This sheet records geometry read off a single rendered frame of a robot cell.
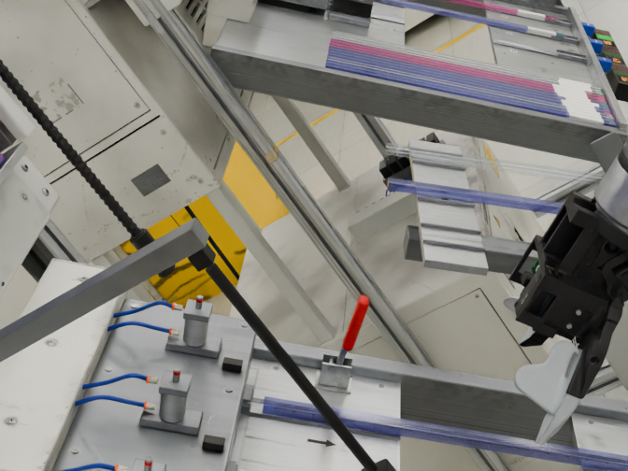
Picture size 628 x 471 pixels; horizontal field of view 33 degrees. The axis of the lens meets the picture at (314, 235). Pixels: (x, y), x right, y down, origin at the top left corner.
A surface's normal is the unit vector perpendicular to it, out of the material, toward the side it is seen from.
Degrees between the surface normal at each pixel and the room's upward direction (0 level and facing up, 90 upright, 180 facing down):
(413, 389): 90
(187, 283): 90
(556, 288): 90
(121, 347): 43
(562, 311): 90
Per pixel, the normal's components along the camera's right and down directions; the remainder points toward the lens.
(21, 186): 0.83, -0.45
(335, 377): -0.07, 0.49
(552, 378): 0.15, -0.02
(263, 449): 0.15, -0.85
